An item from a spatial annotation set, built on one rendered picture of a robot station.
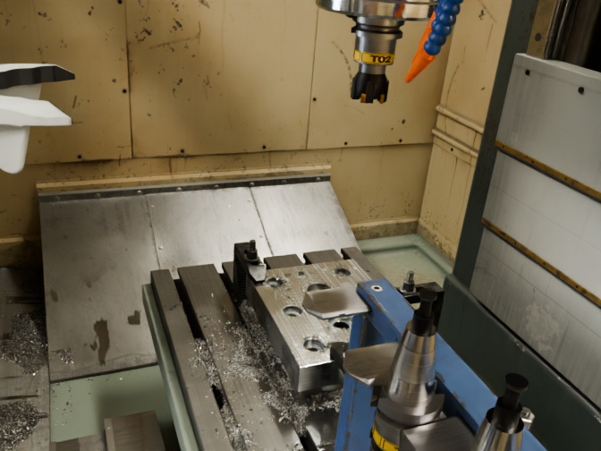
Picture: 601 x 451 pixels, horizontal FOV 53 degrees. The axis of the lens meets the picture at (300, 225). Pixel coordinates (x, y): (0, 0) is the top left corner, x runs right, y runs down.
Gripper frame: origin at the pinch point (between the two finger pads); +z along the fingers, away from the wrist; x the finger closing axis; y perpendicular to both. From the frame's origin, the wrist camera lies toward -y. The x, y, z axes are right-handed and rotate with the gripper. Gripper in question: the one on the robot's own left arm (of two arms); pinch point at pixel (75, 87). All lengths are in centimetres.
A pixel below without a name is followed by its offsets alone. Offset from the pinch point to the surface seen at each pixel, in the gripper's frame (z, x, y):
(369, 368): 24.7, 14.5, 23.4
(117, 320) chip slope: 2, -74, 77
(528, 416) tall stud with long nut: 54, 7, 43
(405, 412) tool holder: 24.7, 21.7, 22.3
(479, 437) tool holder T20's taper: 25.5, 29.8, 17.1
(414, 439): 24.7, 23.7, 23.4
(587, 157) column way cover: 77, -18, 16
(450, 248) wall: 112, -98, 79
